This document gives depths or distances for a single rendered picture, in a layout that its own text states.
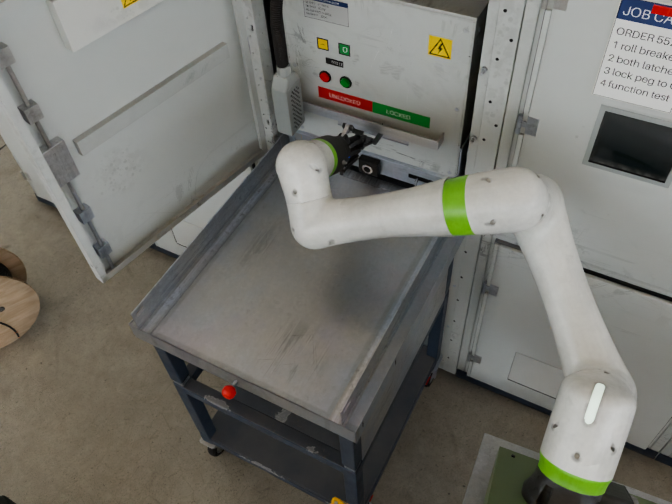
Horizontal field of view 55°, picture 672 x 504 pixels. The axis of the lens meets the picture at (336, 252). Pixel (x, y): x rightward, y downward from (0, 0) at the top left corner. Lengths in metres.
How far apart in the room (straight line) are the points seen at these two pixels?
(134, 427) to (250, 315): 1.02
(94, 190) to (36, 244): 1.57
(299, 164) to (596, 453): 0.77
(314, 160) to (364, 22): 0.40
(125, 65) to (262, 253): 0.56
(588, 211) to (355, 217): 0.58
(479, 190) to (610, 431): 0.47
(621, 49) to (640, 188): 0.33
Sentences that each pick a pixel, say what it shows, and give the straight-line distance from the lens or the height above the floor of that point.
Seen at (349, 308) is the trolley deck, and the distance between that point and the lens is 1.57.
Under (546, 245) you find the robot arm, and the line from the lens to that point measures 1.36.
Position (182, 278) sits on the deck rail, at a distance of 1.69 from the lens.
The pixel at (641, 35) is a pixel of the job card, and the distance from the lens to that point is 1.33.
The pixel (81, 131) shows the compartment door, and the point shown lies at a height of 1.24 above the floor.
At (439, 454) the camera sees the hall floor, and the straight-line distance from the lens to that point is 2.32.
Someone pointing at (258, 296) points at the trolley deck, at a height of 0.85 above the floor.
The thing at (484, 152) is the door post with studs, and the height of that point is 1.08.
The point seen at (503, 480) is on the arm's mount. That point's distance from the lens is 1.34.
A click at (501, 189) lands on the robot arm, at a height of 1.31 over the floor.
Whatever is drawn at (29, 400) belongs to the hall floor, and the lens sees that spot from 2.71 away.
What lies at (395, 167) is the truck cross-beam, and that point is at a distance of 1.80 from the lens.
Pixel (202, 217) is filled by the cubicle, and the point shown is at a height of 0.40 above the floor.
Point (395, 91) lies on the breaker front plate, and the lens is 1.65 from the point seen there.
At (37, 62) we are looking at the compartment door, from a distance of 1.44.
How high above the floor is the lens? 2.15
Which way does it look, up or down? 51 degrees down
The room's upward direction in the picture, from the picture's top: 5 degrees counter-clockwise
